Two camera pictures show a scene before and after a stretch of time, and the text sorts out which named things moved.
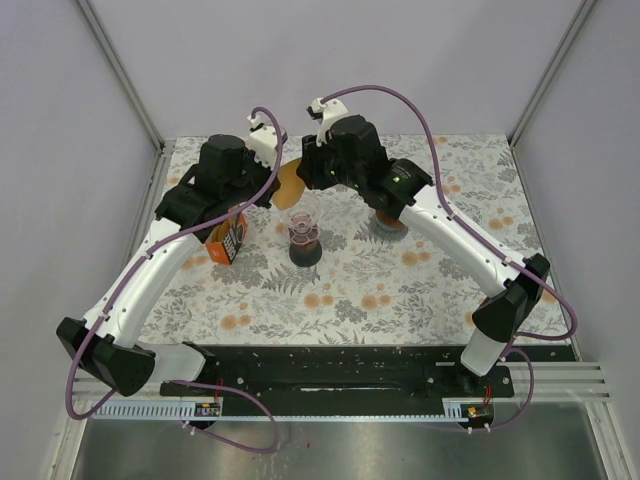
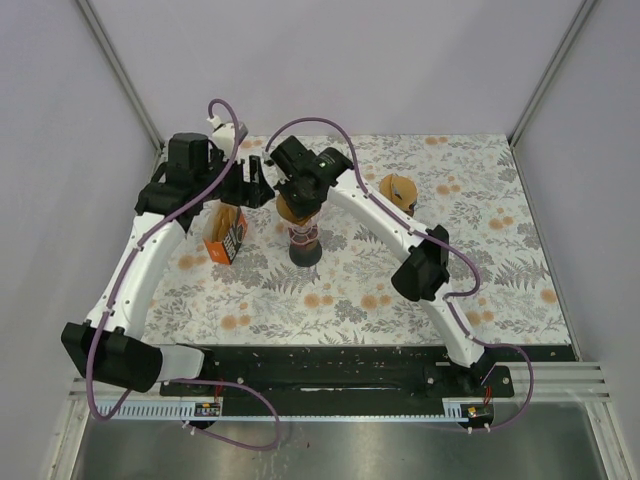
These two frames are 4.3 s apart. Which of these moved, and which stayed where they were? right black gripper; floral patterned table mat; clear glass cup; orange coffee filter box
Moved: right black gripper
Stayed: clear glass cup; orange coffee filter box; floral patterned table mat
